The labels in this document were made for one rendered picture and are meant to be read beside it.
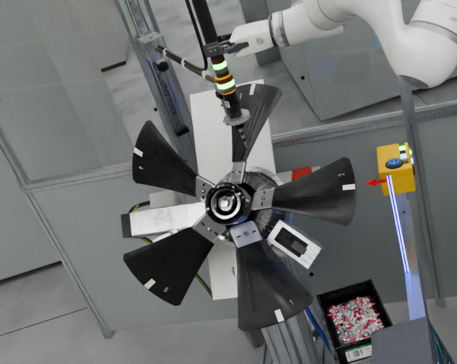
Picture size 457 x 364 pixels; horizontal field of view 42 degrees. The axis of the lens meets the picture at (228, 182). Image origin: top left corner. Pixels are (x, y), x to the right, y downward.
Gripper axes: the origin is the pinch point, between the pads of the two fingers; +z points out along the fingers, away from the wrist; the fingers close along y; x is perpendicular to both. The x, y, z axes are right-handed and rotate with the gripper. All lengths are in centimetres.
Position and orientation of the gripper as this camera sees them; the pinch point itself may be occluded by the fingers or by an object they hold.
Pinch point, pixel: (214, 46)
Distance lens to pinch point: 151.0
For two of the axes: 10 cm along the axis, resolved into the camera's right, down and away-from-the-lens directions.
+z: -9.4, 1.6, 3.0
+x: -3.0, -8.2, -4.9
